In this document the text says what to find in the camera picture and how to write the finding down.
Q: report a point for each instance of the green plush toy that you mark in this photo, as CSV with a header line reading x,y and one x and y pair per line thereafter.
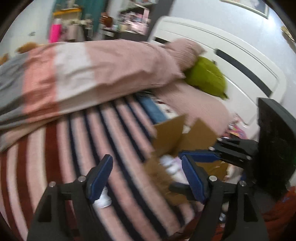
x,y
207,77

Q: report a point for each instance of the red pink striped blanket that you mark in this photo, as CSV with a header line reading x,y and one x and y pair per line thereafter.
x,y
68,147

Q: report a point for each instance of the white earbud case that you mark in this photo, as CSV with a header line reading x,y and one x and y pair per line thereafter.
x,y
104,200
171,164

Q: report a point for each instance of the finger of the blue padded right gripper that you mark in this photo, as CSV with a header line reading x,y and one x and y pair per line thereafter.
x,y
200,155

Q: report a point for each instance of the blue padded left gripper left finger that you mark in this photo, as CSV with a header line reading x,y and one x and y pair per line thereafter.
x,y
50,221

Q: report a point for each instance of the teal curtain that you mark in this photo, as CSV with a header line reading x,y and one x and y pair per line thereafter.
x,y
91,10

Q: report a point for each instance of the white bed headboard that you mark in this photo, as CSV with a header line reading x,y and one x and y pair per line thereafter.
x,y
249,74

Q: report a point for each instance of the pink bottle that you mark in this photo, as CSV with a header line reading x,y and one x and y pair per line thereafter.
x,y
55,30

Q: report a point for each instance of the framed wall photo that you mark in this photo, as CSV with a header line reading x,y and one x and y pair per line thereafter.
x,y
257,6

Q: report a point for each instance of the cluttered storage shelf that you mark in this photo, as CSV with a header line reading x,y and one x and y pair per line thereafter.
x,y
131,19

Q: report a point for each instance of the pink grey plaid duvet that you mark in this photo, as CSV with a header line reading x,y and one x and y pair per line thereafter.
x,y
62,78

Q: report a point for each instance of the yellow white cabinet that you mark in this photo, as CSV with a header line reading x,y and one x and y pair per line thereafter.
x,y
67,23

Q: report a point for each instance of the pink pillow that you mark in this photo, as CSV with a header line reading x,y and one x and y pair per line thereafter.
x,y
185,52

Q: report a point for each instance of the guitar headstock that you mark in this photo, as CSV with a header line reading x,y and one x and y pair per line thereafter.
x,y
287,35

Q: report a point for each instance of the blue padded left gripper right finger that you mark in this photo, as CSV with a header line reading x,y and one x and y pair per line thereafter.
x,y
243,218

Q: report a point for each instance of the brown plush toy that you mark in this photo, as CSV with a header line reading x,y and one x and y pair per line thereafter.
x,y
107,21

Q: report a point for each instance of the brown cardboard box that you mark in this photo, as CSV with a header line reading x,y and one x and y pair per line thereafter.
x,y
171,140

